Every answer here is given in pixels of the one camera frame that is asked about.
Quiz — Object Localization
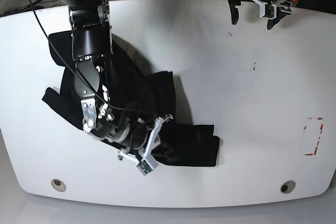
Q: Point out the black T-shirt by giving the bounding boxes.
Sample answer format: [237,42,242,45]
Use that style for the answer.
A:
[42,31,220,167]

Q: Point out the left table cable grommet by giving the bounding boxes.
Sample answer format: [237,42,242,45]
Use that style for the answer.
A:
[51,179,66,192]

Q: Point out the table cable grommet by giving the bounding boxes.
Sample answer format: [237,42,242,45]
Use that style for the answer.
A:
[280,180,296,194]
[51,179,66,192]

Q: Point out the red tape rectangle marking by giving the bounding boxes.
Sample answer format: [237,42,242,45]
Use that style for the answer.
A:
[302,117,324,156]

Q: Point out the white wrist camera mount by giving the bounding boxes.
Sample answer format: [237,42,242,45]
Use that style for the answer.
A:
[118,114,174,176]
[251,0,292,19]

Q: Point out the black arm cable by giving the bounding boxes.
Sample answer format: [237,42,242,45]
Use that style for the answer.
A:
[22,0,158,154]

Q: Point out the right table cable grommet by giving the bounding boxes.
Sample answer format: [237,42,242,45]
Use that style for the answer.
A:
[280,180,296,194]

